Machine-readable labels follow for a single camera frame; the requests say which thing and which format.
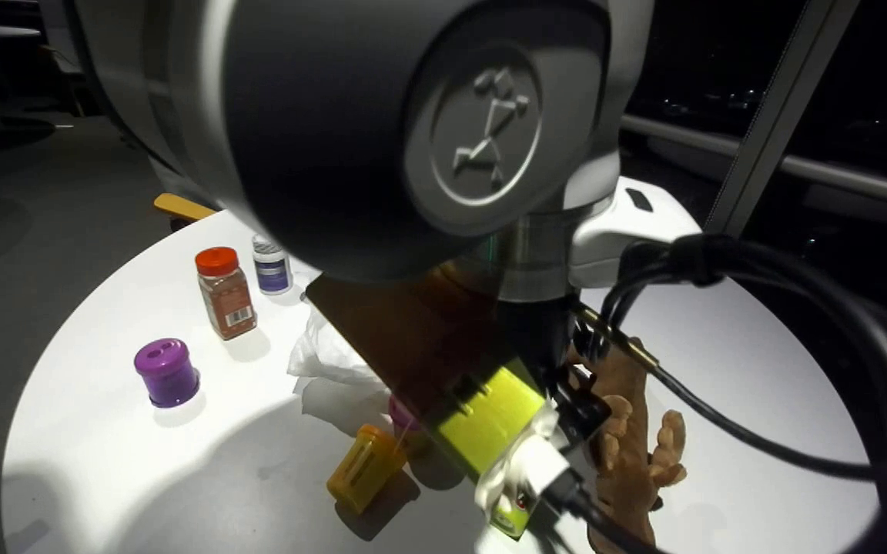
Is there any grey vertical metal post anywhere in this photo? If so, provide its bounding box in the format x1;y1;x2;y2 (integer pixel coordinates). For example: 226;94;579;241
703;0;863;241

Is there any white plastic bag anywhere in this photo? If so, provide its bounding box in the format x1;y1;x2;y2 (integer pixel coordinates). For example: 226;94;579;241
282;306;396;437

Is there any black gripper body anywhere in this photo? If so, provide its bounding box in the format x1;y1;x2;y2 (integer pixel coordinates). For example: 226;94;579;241
548;350;614;439

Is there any brown plush toy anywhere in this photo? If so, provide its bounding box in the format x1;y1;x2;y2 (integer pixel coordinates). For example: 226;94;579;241
579;343;693;554

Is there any purple plastic cylinder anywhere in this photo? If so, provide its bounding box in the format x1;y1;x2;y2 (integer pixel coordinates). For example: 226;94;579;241
130;335;203;414

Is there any all yellow plastic tub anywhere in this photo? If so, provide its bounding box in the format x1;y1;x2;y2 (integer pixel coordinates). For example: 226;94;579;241
322;422;413;516

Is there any red lid spice jar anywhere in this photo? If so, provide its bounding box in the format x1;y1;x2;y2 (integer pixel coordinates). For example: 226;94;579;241
191;244;261;345

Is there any clear jar white lid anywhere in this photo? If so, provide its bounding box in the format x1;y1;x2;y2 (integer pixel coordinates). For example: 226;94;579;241
251;231;295;299

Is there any yellow flat board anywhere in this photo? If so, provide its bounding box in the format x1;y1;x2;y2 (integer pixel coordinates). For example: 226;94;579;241
151;187;223;225

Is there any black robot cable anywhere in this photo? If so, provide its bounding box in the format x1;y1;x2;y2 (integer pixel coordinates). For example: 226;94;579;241
539;472;671;554

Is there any grey horizontal metal rail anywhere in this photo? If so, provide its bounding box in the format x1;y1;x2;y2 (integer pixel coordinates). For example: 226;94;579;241
618;108;887;225

